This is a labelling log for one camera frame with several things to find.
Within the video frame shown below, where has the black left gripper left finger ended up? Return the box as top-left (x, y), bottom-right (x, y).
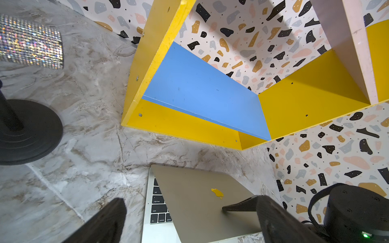
top-left (64, 197), bottom-right (127, 243)

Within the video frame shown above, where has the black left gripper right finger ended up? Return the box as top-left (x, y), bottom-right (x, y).
top-left (222, 195), bottom-right (322, 243)

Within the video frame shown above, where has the silver laptop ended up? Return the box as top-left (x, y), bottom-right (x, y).
top-left (141, 165), bottom-right (261, 243)

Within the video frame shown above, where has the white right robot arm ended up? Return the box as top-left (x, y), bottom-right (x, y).
top-left (222, 183), bottom-right (389, 243)

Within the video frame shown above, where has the black microphone stand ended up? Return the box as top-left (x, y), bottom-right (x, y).
top-left (1, 94), bottom-right (63, 166)

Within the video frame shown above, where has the yellow shelf unit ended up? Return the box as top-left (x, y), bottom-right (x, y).
top-left (121, 1), bottom-right (389, 150)

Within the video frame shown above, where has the glitter microphone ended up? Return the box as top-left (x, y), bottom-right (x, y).
top-left (1, 14), bottom-right (64, 69)

